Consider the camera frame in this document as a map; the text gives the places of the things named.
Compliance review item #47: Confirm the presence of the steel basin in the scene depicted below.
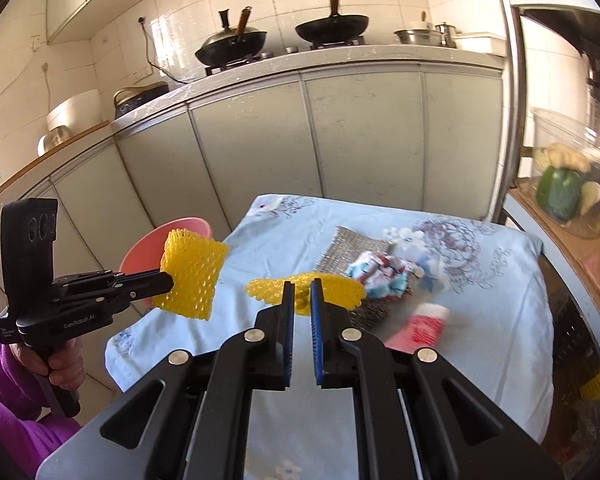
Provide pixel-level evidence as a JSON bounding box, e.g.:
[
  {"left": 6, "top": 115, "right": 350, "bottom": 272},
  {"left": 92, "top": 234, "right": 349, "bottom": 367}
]
[{"left": 394, "top": 29, "right": 443, "bottom": 46}]

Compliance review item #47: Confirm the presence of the black wok with lid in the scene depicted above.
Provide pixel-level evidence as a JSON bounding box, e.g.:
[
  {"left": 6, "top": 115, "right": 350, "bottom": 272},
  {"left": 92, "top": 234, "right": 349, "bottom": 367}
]
[{"left": 195, "top": 6, "right": 268, "bottom": 67}]

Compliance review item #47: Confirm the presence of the red and white carton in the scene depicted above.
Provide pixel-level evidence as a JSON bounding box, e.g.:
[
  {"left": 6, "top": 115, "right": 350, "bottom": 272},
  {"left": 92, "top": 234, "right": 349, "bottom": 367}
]
[{"left": 384, "top": 302, "right": 451, "bottom": 353}]

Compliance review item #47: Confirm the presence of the black wok wooden handle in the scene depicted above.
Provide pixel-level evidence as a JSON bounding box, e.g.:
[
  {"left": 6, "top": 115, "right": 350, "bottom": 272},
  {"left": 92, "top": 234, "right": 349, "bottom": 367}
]
[{"left": 294, "top": 0, "right": 370, "bottom": 45}]

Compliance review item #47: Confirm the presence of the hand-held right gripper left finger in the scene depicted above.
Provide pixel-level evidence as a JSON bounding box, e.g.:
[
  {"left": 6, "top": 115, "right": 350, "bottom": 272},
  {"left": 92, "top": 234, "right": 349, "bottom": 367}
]
[{"left": 100, "top": 280, "right": 297, "bottom": 480}]

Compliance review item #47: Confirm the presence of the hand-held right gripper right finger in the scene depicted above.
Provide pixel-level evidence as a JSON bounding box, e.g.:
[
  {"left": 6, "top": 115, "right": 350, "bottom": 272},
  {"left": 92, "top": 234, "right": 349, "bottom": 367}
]
[{"left": 310, "top": 278, "right": 523, "bottom": 480}]

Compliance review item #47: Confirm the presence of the pink plastic bucket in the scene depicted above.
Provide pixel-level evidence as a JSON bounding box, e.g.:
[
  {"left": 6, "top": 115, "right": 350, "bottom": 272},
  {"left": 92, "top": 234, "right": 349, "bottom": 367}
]
[{"left": 119, "top": 217, "right": 213, "bottom": 311}]

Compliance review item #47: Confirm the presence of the metal shelf rack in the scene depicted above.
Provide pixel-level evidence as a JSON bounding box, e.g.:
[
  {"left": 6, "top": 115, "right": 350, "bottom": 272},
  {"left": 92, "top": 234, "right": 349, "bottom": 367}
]
[{"left": 490, "top": 0, "right": 600, "bottom": 461}]

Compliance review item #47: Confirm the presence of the colourful wrapper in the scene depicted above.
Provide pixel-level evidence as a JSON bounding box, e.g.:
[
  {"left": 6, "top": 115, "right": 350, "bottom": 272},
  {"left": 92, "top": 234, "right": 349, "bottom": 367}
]
[{"left": 345, "top": 247, "right": 448, "bottom": 302}]

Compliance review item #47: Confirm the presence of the grey kitchen cabinet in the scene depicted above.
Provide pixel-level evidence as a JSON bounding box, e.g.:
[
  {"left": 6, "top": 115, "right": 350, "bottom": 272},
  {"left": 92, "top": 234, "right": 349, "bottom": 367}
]
[{"left": 0, "top": 46, "right": 512, "bottom": 361}]

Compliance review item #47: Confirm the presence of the light blue floral cloth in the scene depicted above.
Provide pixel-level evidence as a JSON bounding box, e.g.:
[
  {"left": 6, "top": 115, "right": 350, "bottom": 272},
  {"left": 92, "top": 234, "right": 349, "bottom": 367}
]
[{"left": 105, "top": 194, "right": 555, "bottom": 480}]

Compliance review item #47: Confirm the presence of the white rice cooker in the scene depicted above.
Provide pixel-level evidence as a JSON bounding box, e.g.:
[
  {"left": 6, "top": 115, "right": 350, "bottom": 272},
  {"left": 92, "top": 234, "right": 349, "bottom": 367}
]
[{"left": 46, "top": 89, "right": 102, "bottom": 133}]

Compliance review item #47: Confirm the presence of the steel pot with lid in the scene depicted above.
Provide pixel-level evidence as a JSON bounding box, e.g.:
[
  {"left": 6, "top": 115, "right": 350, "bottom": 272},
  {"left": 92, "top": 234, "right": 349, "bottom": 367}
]
[{"left": 434, "top": 22, "right": 459, "bottom": 49}]

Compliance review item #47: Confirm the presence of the person's left forearm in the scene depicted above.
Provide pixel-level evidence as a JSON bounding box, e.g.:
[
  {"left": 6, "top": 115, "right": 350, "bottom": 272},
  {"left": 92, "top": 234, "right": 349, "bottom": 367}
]
[{"left": 0, "top": 340, "right": 83, "bottom": 466}]

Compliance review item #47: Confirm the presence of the yellow foam net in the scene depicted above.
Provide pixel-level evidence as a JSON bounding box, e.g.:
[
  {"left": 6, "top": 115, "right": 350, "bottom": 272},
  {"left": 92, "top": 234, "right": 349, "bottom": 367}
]
[
  {"left": 246, "top": 271, "right": 367, "bottom": 317},
  {"left": 151, "top": 228, "right": 230, "bottom": 322}
]

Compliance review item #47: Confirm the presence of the dark electric cooker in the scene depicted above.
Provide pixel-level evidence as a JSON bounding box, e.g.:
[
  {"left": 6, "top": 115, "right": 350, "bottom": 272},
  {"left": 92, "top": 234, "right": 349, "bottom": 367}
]
[{"left": 112, "top": 81, "right": 170, "bottom": 120}]

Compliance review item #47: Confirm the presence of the steel bowl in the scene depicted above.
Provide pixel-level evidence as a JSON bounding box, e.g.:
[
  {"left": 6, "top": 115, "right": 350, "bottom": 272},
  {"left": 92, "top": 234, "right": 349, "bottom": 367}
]
[{"left": 36, "top": 125, "right": 73, "bottom": 157}]

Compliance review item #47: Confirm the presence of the person's left hand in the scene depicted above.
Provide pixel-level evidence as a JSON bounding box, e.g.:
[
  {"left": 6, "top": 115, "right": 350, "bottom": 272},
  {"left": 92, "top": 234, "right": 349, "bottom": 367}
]
[{"left": 17, "top": 336, "right": 83, "bottom": 392}]

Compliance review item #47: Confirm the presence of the ginger root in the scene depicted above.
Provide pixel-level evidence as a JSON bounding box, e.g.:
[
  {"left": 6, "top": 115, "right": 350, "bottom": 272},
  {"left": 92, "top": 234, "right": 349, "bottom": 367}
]
[{"left": 545, "top": 142, "right": 592, "bottom": 173}]

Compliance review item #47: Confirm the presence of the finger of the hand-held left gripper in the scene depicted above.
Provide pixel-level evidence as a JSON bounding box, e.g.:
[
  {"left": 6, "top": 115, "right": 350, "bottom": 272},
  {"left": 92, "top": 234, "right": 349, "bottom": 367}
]
[{"left": 111, "top": 269, "right": 175, "bottom": 305}]

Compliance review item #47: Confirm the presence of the black power cable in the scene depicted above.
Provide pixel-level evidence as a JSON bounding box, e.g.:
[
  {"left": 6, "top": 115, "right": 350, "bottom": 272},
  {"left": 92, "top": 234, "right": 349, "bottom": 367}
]
[{"left": 139, "top": 16, "right": 196, "bottom": 84}]

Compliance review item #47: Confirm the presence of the white plastic tray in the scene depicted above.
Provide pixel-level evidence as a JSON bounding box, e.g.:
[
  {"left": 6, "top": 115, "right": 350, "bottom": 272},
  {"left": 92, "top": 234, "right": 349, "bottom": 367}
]
[{"left": 452, "top": 32, "right": 508, "bottom": 57}]

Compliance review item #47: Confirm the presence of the silver mesh cloth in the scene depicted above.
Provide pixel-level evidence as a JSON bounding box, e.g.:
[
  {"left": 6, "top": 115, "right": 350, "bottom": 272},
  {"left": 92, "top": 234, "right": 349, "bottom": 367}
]
[{"left": 320, "top": 226, "right": 393, "bottom": 276}]

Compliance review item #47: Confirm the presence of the gas stove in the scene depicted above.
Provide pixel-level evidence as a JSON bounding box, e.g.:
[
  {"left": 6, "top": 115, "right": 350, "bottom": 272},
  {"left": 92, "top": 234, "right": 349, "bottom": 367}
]
[{"left": 204, "top": 35, "right": 368, "bottom": 77}]

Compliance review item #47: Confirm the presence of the steel wool scourer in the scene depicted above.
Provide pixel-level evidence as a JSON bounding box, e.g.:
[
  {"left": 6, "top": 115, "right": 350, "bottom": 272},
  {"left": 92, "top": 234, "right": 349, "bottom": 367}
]
[{"left": 349, "top": 297, "right": 395, "bottom": 332}]

